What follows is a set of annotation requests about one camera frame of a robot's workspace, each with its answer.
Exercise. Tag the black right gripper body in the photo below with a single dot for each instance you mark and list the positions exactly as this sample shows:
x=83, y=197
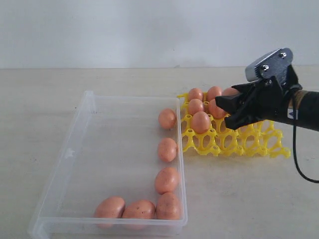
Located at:
x=266, y=101

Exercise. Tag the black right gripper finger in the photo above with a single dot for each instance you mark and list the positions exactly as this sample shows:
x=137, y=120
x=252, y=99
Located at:
x=240, y=119
x=240, y=101

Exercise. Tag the brown egg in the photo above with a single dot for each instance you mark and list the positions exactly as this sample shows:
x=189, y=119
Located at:
x=195, y=93
x=230, y=91
x=200, y=122
x=168, y=207
x=167, y=149
x=141, y=209
x=213, y=92
x=167, y=180
x=112, y=207
x=195, y=105
x=167, y=118
x=215, y=111

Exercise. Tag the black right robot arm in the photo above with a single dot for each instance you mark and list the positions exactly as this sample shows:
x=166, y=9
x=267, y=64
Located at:
x=303, y=107

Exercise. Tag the yellow plastic egg tray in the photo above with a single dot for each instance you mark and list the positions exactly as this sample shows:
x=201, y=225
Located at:
x=257, y=139

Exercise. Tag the clear plastic box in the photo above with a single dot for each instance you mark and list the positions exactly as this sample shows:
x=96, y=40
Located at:
x=111, y=149

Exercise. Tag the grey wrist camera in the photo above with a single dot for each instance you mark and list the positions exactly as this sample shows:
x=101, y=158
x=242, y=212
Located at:
x=277, y=64

